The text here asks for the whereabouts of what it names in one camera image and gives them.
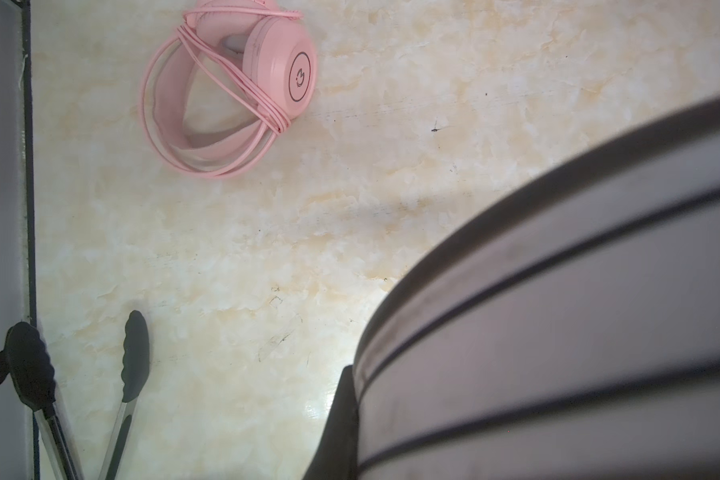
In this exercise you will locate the white black headphones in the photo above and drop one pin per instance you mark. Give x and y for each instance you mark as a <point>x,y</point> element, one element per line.
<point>570,331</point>

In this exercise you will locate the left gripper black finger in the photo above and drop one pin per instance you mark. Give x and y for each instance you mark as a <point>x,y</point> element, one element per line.
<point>337,452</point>

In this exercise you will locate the pink headphones with cable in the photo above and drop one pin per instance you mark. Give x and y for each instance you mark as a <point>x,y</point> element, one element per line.
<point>258,53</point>

